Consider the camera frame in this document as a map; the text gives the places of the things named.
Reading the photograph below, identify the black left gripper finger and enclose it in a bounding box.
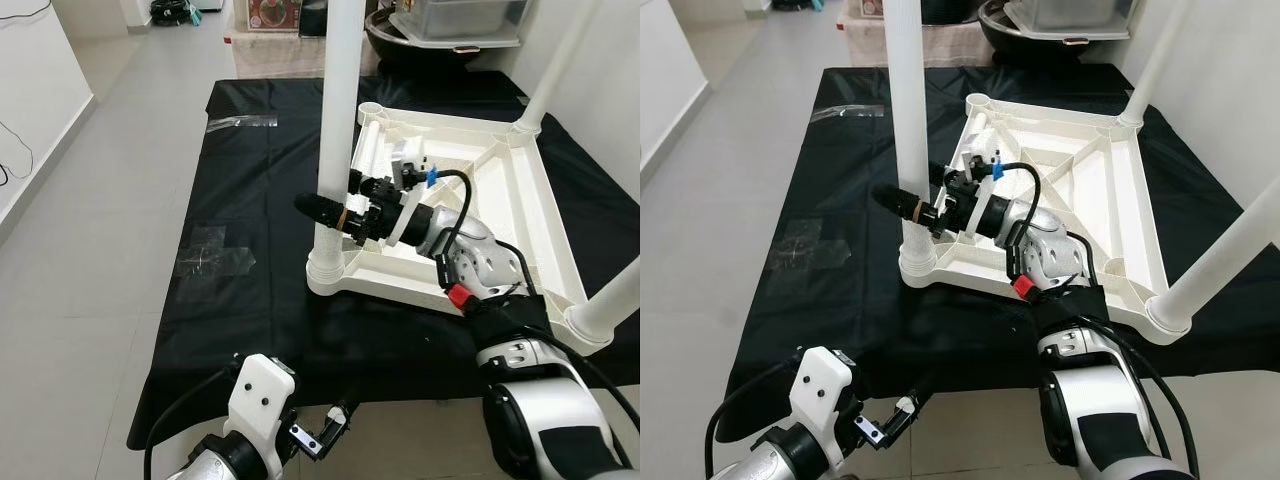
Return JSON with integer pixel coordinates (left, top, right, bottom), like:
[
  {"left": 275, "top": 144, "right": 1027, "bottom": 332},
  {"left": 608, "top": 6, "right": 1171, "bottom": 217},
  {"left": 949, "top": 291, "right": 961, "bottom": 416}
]
[
  {"left": 888, "top": 390, "right": 926, "bottom": 431},
  {"left": 325, "top": 398, "right": 361, "bottom": 436}
]

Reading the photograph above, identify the white plastic children table top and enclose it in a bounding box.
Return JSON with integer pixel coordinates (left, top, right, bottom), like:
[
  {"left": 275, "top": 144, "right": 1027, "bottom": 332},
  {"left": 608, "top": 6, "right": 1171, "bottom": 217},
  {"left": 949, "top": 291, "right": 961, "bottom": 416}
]
[
  {"left": 898, "top": 92, "right": 1191, "bottom": 346},
  {"left": 305, "top": 100, "right": 616, "bottom": 356}
]

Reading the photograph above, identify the clear tape patch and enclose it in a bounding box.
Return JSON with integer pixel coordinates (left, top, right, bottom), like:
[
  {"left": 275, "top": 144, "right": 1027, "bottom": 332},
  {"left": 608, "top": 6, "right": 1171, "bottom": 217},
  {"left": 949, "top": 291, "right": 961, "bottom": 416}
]
[
  {"left": 770, "top": 218, "right": 851, "bottom": 273},
  {"left": 175, "top": 225, "right": 256, "bottom": 279}
]

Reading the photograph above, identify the clear tape strip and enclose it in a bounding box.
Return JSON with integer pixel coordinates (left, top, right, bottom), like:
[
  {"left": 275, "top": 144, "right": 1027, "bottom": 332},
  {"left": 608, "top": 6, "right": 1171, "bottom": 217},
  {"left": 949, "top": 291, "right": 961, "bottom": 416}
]
[
  {"left": 810, "top": 103, "right": 886, "bottom": 123},
  {"left": 205, "top": 115, "right": 279, "bottom": 133}
]

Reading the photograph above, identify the black tablecloth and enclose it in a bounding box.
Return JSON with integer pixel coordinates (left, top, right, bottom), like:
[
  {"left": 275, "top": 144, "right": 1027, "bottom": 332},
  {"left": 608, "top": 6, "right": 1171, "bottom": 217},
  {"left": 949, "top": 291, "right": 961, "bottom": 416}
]
[
  {"left": 725, "top": 65, "right": 1280, "bottom": 446},
  {"left": 125, "top": 75, "right": 641, "bottom": 451}
]

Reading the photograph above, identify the black wok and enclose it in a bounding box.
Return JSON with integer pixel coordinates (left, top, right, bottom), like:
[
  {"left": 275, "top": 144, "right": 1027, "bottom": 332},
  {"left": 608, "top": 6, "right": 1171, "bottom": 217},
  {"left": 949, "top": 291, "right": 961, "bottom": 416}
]
[
  {"left": 365, "top": 10, "right": 521, "bottom": 71},
  {"left": 978, "top": 0, "right": 1131, "bottom": 63}
]

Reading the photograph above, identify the beige woven mat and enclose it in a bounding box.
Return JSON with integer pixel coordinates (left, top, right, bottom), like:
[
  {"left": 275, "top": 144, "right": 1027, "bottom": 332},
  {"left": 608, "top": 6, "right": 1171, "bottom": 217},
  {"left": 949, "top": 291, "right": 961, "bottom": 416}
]
[
  {"left": 840, "top": 18, "right": 991, "bottom": 69},
  {"left": 230, "top": 30, "right": 386, "bottom": 79}
]

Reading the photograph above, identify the clear plastic storage box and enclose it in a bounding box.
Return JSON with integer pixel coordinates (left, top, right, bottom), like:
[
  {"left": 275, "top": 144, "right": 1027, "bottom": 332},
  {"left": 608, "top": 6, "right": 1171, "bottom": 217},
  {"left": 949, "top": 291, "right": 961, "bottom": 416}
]
[
  {"left": 390, "top": 0, "right": 531, "bottom": 46},
  {"left": 1005, "top": 0, "right": 1141, "bottom": 31}
]

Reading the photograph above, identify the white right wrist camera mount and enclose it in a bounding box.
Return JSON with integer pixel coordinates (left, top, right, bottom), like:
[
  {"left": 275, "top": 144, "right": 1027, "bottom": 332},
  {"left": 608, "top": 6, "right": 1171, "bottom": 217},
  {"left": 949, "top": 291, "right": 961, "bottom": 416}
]
[{"left": 385, "top": 140, "right": 436, "bottom": 246}]

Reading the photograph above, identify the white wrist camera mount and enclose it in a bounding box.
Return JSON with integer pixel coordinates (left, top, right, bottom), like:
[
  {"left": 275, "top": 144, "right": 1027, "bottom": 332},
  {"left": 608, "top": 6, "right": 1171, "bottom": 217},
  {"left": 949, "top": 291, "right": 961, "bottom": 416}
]
[
  {"left": 790, "top": 346, "right": 856, "bottom": 441},
  {"left": 385, "top": 140, "right": 436, "bottom": 246},
  {"left": 225, "top": 353, "right": 298, "bottom": 446}
]

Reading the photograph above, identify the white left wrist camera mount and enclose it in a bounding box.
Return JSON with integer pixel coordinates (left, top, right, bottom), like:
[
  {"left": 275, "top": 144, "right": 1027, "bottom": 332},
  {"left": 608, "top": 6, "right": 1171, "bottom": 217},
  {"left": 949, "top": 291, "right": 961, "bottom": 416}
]
[
  {"left": 790, "top": 346, "right": 856, "bottom": 441},
  {"left": 225, "top": 353, "right": 298, "bottom": 446}
]

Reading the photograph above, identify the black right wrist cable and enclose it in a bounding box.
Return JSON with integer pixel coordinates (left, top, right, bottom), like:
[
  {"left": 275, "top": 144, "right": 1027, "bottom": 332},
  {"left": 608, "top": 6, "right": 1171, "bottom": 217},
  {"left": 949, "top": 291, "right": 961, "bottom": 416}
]
[
  {"left": 1000, "top": 160, "right": 1043, "bottom": 251},
  {"left": 425, "top": 168, "right": 473, "bottom": 261}
]

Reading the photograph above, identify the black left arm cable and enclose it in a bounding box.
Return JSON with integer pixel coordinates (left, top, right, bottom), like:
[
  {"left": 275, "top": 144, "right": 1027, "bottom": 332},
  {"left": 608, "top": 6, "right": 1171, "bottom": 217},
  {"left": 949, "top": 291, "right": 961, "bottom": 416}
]
[
  {"left": 705, "top": 360, "right": 801, "bottom": 480},
  {"left": 143, "top": 370, "right": 236, "bottom": 480}
]

